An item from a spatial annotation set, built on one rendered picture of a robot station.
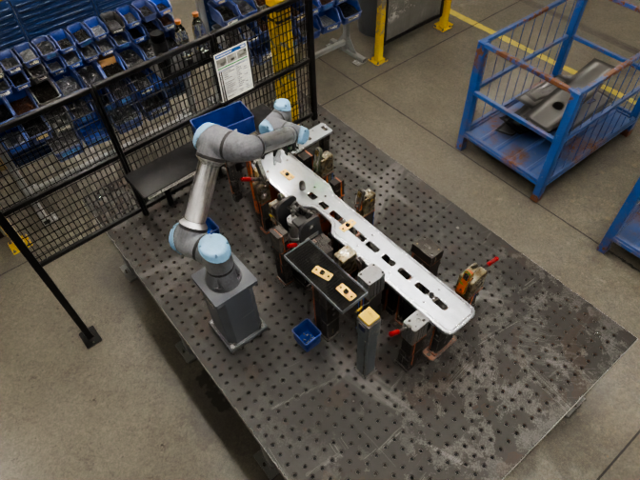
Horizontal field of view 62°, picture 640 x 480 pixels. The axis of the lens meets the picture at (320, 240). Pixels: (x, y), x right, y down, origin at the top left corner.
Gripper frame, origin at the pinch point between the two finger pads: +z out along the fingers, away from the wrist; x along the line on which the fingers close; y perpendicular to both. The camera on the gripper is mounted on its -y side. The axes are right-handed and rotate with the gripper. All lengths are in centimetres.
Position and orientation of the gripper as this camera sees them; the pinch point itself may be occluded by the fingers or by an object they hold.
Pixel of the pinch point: (285, 158)
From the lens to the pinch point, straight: 270.6
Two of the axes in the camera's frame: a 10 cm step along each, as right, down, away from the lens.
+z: 0.3, 6.3, 7.8
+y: 6.5, 5.8, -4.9
